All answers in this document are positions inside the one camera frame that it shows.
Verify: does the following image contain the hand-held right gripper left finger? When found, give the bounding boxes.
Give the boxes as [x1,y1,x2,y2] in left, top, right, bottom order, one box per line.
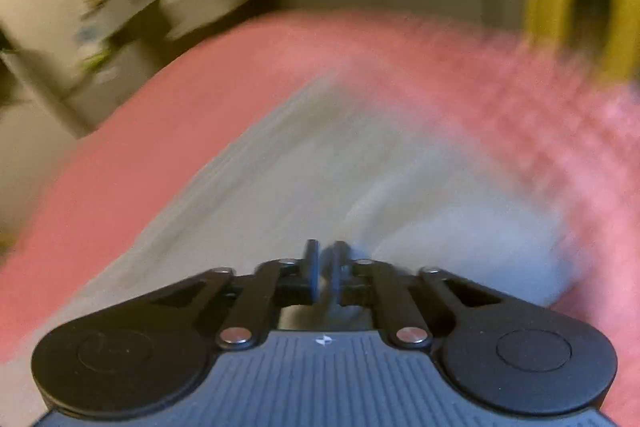
[145,239,323,352]

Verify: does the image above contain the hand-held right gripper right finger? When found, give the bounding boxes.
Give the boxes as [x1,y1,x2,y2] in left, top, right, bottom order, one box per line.
[322,241,501,351]

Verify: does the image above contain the grey pants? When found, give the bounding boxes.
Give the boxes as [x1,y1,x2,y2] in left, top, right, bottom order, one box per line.
[0,77,576,427]

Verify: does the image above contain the pink ribbed blanket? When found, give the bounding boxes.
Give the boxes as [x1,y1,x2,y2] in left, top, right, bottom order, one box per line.
[0,9,640,427]

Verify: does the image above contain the green tissue box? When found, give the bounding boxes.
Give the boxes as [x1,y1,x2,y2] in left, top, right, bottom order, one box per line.
[74,41,117,74]

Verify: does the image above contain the white drawer cabinet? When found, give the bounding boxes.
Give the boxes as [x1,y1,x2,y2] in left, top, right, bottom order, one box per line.
[0,0,173,138]

